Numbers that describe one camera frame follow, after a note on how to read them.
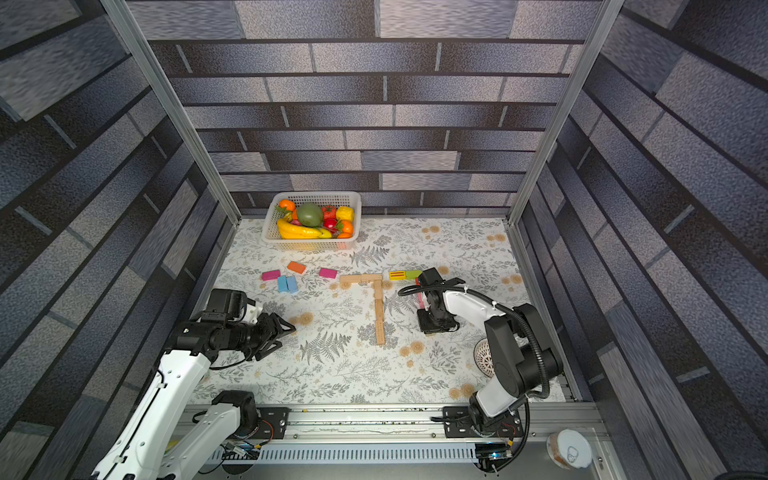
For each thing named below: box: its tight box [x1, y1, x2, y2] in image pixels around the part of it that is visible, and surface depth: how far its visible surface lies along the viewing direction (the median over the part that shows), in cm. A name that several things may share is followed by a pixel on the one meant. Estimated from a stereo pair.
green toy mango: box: [297, 201, 323, 227], surface depth 111 cm
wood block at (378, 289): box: [374, 280, 383, 300], surface depth 102 cm
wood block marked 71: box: [374, 292, 384, 331], surface depth 97 cm
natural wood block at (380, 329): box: [376, 314, 385, 345], surface depth 91 cm
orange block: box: [287, 261, 306, 274], surface depth 106 cm
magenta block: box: [318, 267, 338, 279], surface depth 105 cm
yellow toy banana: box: [277, 219, 333, 239], surface depth 106 cm
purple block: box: [262, 270, 281, 281], surface depth 105 cm
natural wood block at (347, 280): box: [340, 274, 363, 287], surface depth 103 cm
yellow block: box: [389, 271, 406, 281], surface depth 103 cm
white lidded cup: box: [546, 429, 592, 470], surface depth 68 cm
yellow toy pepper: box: [336, 206, 355, 222], surface depth 116 cm
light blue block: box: [277, 275, 290, 293], surface depth 102 cm
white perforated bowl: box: [473, 338, 495, 378], surface depth 84 cm
